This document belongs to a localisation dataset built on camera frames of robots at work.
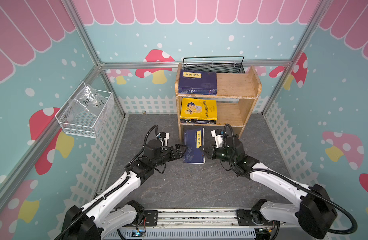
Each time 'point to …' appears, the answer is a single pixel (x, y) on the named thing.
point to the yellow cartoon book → (199, 109)
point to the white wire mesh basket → (86, 112)
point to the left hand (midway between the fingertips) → (182, 152)
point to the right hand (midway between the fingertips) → (198, 148)
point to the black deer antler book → (197, 121)
